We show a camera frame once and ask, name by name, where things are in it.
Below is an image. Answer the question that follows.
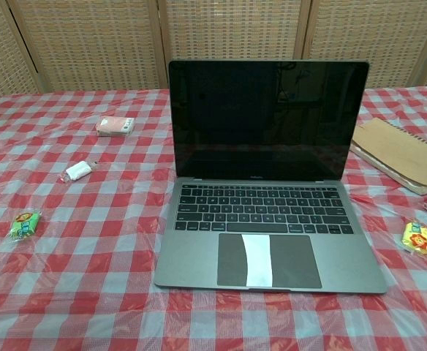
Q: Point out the silver laptop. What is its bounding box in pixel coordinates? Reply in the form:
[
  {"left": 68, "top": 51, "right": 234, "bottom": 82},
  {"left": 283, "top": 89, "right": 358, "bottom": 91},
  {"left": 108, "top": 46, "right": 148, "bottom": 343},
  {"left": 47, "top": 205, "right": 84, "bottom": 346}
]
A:
[{"left": 153, "top": 58, "right": 389, "bottom": 295}]

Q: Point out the pink small box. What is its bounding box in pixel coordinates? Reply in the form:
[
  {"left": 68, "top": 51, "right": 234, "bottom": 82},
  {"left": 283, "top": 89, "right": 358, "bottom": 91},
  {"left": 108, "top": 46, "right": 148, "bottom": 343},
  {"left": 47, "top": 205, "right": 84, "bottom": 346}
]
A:
[{"left": 96, "top": 116, "right": 135, "bottom": 137}]

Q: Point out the white wrapped packet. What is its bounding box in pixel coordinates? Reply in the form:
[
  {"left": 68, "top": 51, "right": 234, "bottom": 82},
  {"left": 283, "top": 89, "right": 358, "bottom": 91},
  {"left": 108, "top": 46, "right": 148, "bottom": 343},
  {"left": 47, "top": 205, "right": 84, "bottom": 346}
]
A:
[{"left": 57, "top": 159, "right": 98, "bottom": 183}]

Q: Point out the red white checkered tablecloth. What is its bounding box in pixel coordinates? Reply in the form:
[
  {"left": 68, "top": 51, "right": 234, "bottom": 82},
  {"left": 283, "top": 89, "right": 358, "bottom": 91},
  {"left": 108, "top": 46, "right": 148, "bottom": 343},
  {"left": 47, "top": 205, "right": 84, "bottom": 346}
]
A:
[{"left": 0, "top": 86, "right": 427, "bottom": 351}]

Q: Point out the brown spiral notebook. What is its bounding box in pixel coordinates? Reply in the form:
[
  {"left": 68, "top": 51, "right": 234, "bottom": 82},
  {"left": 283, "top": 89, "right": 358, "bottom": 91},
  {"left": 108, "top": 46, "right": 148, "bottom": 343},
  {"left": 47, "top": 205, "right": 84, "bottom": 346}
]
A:
[{"left": 348, "top": 117, "right": 427, "bottom": 195}]

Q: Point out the green lion candy packet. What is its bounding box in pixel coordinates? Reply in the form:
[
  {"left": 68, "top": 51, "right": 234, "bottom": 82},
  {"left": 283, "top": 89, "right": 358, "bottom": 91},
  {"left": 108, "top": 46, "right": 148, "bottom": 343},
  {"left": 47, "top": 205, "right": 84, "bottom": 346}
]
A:
[{"left": 7, "top": 208, "right": 42, "bottom": 242}]

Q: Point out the yellow lion candy packet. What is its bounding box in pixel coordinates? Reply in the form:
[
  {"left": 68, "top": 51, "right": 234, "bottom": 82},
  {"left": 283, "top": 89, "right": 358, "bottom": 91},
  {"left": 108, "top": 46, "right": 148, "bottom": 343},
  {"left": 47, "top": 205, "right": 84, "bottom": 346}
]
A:
[{"left": 399, "top": 218, "right": 427, "bottom": 255}]

